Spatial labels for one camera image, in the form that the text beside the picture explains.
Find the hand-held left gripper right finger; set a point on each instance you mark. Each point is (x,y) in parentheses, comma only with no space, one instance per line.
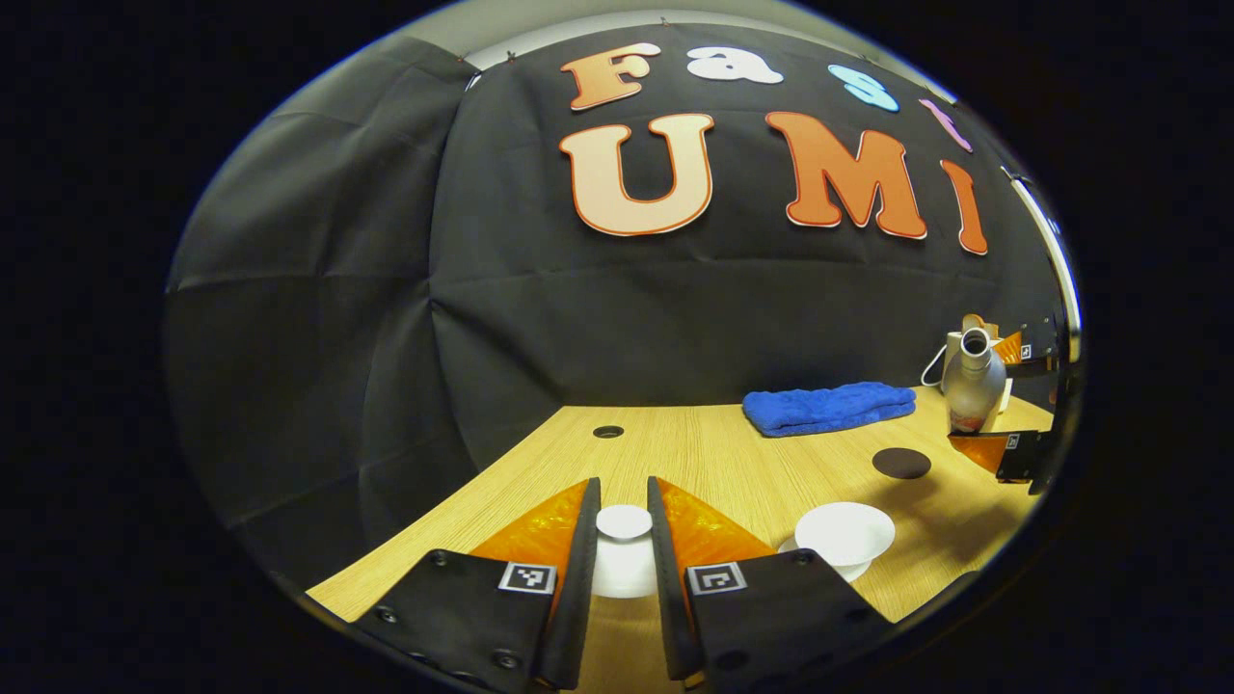
(665,607)

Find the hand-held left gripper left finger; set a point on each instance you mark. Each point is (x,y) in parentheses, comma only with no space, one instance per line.
(583,598)

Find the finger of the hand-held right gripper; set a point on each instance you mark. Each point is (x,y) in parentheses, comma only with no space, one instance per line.
(1027,458)
(1039,347)

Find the white teacup lid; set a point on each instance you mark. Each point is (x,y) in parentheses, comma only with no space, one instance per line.
(624,564)

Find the silver water bottle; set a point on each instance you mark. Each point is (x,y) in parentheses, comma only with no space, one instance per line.
(972,386)

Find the dark round coaster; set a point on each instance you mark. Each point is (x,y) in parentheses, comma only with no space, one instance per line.
(901,464)

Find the bread slice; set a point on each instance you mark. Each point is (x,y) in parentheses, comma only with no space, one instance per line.
(974,321)

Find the white toaster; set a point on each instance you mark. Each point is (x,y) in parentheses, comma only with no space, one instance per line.
(952,347)

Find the black table grommet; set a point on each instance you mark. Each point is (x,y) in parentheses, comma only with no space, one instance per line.
(608,432)

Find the white saucer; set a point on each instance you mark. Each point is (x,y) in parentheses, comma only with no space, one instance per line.
(856,573)

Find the blue towel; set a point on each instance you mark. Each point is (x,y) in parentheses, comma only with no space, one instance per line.
(829,408)

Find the black backdrop cloth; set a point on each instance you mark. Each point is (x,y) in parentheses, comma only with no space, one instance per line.
(627,328)

